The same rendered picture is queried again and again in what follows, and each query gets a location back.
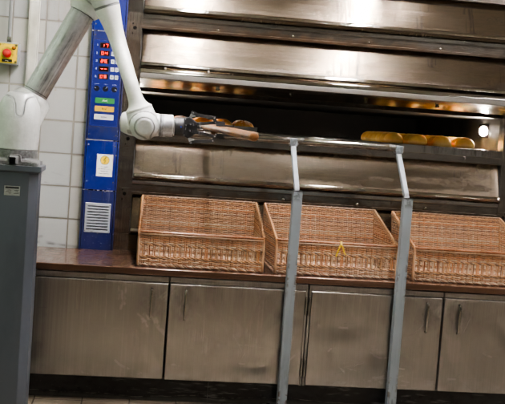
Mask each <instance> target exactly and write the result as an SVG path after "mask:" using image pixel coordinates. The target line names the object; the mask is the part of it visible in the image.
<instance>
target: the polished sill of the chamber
mask: <svg viewBox="0 0 505 404"><path fill-rule="evenodd" d="M257 134H258V135H272V134H261V133H257ZM273 136H284V137H296V138H307V139H327V138H316V137H305V136H294V135H273ZM328 140H340V141H351V142H362V143H383V142H371V141H360V140H348V139H328ZM383 144H395V145H403V147H404V150H403V151H404V152H411V153H422V154H434V155H445V156H467V157H478V158H489V159H502V156H503V152H502V151H492V150H481V149H470V148H458V147H437V146H426V145H415V144H404V143H383Z"/></svg>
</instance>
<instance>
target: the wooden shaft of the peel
mask: <svg viewBox="0 0 505 404"><path fill-rule="evenodd" d="M201 127H202V128H203V129H206V130H209V131H215V132H219V133H222V134H225V135H231V136H235V137H238V138H242V139H247V140H251V141H257V140H258V139H259V135H258V134H257V133H256V132H254V131H246V130H241V129H236V128H232V127H219V126H216V125H215V124H209V125H201Z"/></svg>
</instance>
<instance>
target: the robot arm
mask: <svg viewBox="0 0 505 404"><path fill-rule="evenodd" d="M97 19H99V21H100V22H101V24H102V26H103V29H104V30H105V32H106V34H107V37H108V39H109V42H110V44H111V49H112V51H113V54H114V56H115V61H116V63H117V66H118V68H119V73H120V75H121V78H122V80H123V85H124V87H125V90H126V93H127V99H128V109H127V111H125V112H123V113H122V115H121V116H120V121H119V127H120V131H121V132H123V133H125V134H127V135H131V136H134V137H136V138H137V139H141V140H148V139H151V138H152V137H154V136H159V137H161V136H162V137H166V136H171V137H172V134H173V135H174V136H184V137H186V138H188V141H189V143H190V144H193V143H213V142H214V140H215V139H223V138H224V137H225V136H231V135H225V134H217V133H216V134H215V135H212V134H208V133H204V132H201V131H197V127H198V125H209V124H216V125H217V126H219V127H234V125H225V122H220V121H216V117H215V116H210V115H201V114H197V113H196V112H194V111H192V113H191V114H190V116H189V117H187V118H182V117H175V118H174V115H165V114H158V113H155V111H154V109H153V106H152V105H151V104H150V103H148V102H147V101H146V100H145V99H144V97H143V94H142V92H141V90H140V87H139V83H138V80H137V78H136V74H135V70H134V67H133V64H132V60H131V56H130V53H129V50H128V47H127V42H126V39H125V35H124V32H123V24H122V19H121V12H120V4H119V0H71V8H70V10H69V11H68V13H67V16H66V17H65V18H64V20H63V22H62V24H61V25H60V27H59V29H58V30H57V32H56V34H55V36H54V37H53V39H52V40H51V42H50V44H49V46H48V48H47V49H46V51H45V53H44V54H43V56H42V57H41V59H40V61H39V62H38V65H37V66H36V68H35V69H34V71H33V73H32V75H31V76H30V78H29V80H28V81H27V83H26V85H25V87H20V88H17V89H15V91H9V92H8V93H7V94H5V95H4V96H3V97H2V100H1V101H0V164H8V165H20V166H31V167H39V165H42V161H41V160H38V142H39V135H40V126H41V124H42V122H43V120H44V118H45V116H46V114H47V112H48V110H49V105H48V102H47V101H46V100H47V98H48V97H49V95H50V93H51V92H52V90H53V88H54V87H55V84H56V83H57V82H58V80H59V78H60V76H61V74H62V73H63V71H64V69H65V68H66V66H67V64H68V63H69V61H70V59H71V57H72V55H73V54H74V52H75V51H76V49H77V47H78V45H79V44H80V42H81V41H82V39H83V36H84V35H85V34H86V32H87V30H88V28H89V27H90V25H91V23H92V22H93V21H95V20H97ZM196 116H197V117H202V118H206V119H213V121H211V122H199V123H197V122H196V121H195V120H194V119H193V118H192V117H196ZM195 134H198V135H205V136H208V137H212V139H191V138H190V137H192V136H193V135H195ZM231 137H233V136H231Z"/></svg>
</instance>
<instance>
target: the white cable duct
mask: <svg viewBox="0 0 505 404"><path fill-rule="evenodd" d="M40 7H41V0H30V10H29V25H28V39H27V53H26V81H25V85H26V83H27V81H28V80H29V78H30V76H31V75H32V73H33V71H34V69H35V68H36V66H37V63H38V36H39V22H40Z"/></svg>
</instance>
